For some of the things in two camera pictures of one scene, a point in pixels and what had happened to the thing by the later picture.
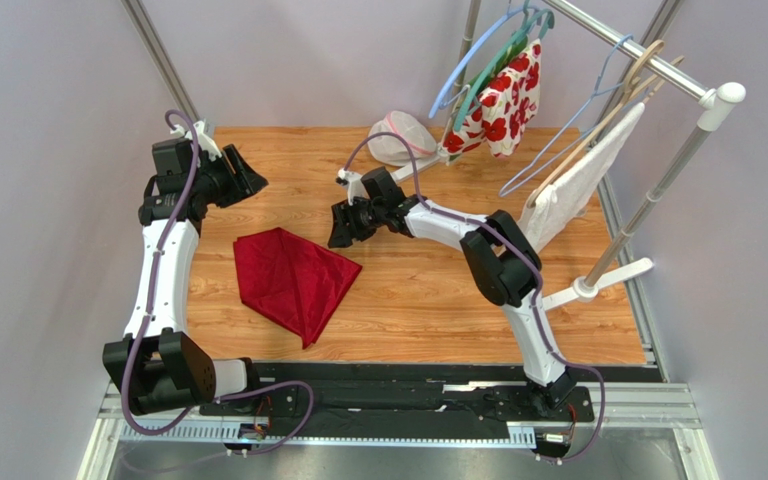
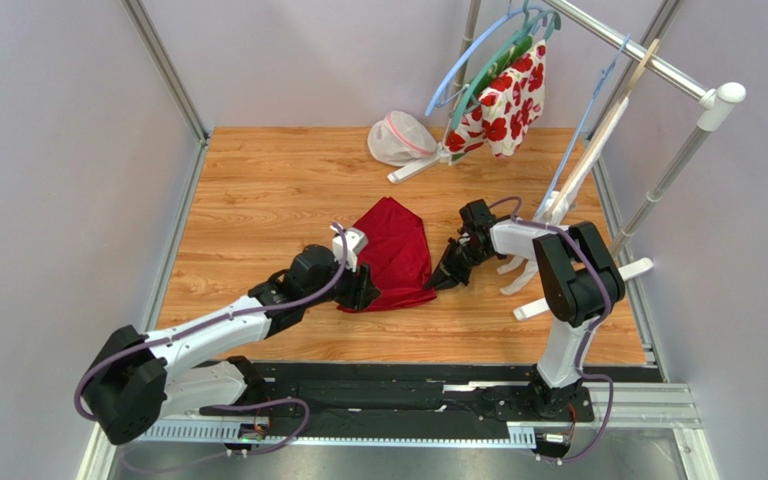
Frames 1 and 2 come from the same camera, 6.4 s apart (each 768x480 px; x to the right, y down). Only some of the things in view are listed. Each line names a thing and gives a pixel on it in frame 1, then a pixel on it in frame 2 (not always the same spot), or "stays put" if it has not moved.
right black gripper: (349, 222) to (463, 250)
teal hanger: (530, 13) stays put
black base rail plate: (455, 395) stays put
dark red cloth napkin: (292, 279) to (396, 256)
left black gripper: (244, 182) to (361, 290)
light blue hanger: (594, 93) to (580, 124)
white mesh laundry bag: (391, 150) stays put
